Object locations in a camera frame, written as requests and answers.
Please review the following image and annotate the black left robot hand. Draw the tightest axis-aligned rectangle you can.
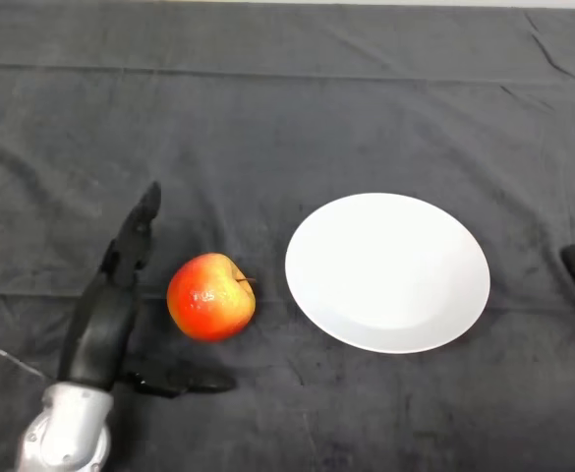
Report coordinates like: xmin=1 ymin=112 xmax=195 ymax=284
xmin=56 ymin=180 xmax=237 ymax=399

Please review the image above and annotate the red yellow apple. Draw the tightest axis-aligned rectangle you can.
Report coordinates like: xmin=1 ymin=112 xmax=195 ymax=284
xmin=166 ymin=252 xmax=258 ymax=343

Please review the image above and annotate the white round plate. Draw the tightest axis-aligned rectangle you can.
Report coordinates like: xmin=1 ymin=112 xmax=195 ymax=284
xmin=284 ymin=192 xmax=491 ymax=355

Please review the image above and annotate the black table cloth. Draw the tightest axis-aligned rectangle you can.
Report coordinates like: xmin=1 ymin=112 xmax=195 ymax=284
xmin=0 ymin=0 xmax=575 ymax=472

